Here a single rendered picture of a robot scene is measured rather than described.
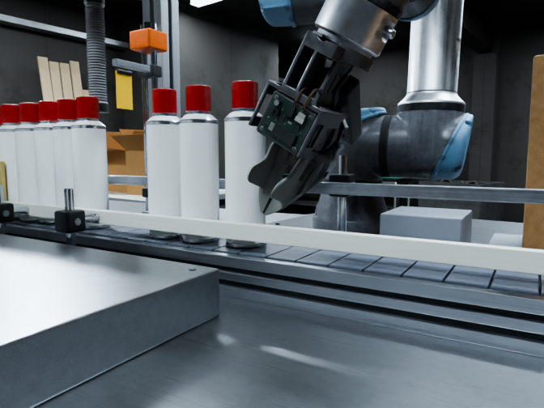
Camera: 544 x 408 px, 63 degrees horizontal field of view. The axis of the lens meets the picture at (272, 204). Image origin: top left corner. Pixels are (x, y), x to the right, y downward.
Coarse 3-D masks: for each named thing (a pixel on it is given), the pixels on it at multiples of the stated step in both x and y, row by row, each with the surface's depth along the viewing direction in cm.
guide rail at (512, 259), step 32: (128, 224) 62; (160, 224) 59; (192, 224) 56; (224, 224) 54; (256, 224) 52; (384, 256) 44; (416, 256) 42; (448, 256) 41; (480, 256) 40; (512, 256) 38
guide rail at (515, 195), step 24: (312, 192) 55; (336, 192) 54; (360, 192) 52; (384, 192) 51; (408, 192) 49; (432, 192) 48; (456, 192) 47; (480, 192) 46; (504, 192) 44; (528, 192) 43
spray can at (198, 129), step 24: (192, 96) 58; (192, 120) 57; (216, 120) 59; (192, 144) 57; (216, 144) 59; (192, 168) 58; (216, 168) 59; (192, 192) 58; (216, 192) 59; (192, 216) 58; (216, 216) 60; (192, 240) 59; (216, 240) 60
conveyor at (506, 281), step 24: (144, 240) 61; (168, 240) 60; (312, 264) 48; (336, 264) 47; (360, 264) 47; (384, 264) 47; (408, 264) 47; (432, 264) 47; (504, 288) 39; (528, 288) 39
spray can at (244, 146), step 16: (240, 80) 54; (240, 96) 54; (256, 96) 55; (240, 112) 54; (240, 128) 54; (256, 128) 54; (240, 144) 54; (256, 144) 54; (240, 160) 54; (256, 160) 55; (240, 176) 54; (240, 192) 55; (256, 192) 55; (240, 208) 55; (256, 208) 55; (240, 240) 55
